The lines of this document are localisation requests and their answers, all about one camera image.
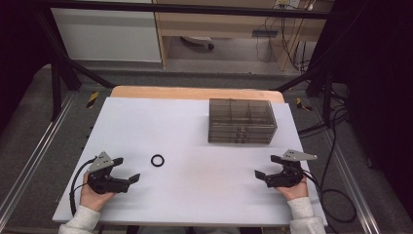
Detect white cabinet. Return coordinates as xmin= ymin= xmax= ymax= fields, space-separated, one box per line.
xmin=51 ymin=0 xmax=163 ymax=63

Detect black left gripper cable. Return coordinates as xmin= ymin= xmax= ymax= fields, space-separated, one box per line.
xmin=68 ymin=156 xmax=98 ymax=216

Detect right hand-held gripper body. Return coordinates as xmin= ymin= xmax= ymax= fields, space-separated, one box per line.
xmin=265 ymin=148 xmax=319 ymax=189

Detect black hair tie ring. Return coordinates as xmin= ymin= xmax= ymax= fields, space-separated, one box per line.
xmin=150 ymin=153 xmax=166 ymax=168

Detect black power strip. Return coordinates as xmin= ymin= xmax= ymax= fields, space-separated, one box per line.
xmin=251 ymin=29 xmax=280 ymax=39

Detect smoky clear drawer organizer box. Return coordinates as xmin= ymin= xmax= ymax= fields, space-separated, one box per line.
xmin=207 ymin=97 xmax=279 ymax=144

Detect white foam board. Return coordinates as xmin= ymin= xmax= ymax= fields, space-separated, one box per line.
xmin=52 ymin=97 xmax=328 ymax=228

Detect aluminium rail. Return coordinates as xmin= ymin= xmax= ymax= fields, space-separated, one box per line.
xmin=0 ymin=92 xmax=78 ymax=222
xmin=319 ymin=128 xmax=382 ymax=234

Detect light wooden desk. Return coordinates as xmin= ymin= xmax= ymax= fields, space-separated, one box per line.
xmin=151 ymin=0 xmax=336 ymax=72

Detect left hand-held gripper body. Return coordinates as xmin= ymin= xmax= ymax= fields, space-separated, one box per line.
xmin=86 ymin=151 xmax=131 ymax=195

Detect person's left hand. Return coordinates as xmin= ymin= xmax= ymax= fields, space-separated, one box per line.
xmin=79 ymin=171 xmax=117 ymax=213

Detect office chair base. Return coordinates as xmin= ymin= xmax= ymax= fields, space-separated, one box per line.
xmin=179 ymin=35 xmax=215 ymax=52

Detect black metal frame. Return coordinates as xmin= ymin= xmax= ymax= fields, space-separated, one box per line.
xmin=31 ymin=0 xmax=336 ymax=129

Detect wooden table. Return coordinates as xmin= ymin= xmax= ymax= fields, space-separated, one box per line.
xmin=109 ymin=85 xmax=286 ymax=104

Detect hanging black desk cables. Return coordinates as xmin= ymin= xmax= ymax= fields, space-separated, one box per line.
xmin=254 ymin=0 xmax=317 ymax=73

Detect yellow black striped tape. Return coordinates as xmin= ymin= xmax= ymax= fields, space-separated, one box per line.
xmin=295 ymin=97 xmax=314 ymax=112
xmin=85 ymin=91 xmax=100 ymax=109

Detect bundle of black floor cables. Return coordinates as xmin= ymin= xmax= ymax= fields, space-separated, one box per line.
xmin=297 ymin=87 xmax=352 ymax=137

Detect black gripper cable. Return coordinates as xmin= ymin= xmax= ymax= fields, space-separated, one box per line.
xmin=68 ymin=156 xmax=98 ymax=216
xmin=301 ymin=169 xmax=357 ymax=224

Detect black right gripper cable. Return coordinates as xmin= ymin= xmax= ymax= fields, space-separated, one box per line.
xmin=301 ymin=169 xmax=357 ymax=224

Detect person's right hand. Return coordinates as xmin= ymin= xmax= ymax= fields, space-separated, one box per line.
xmin=276 ymin=175 xmax=310 ymax=202

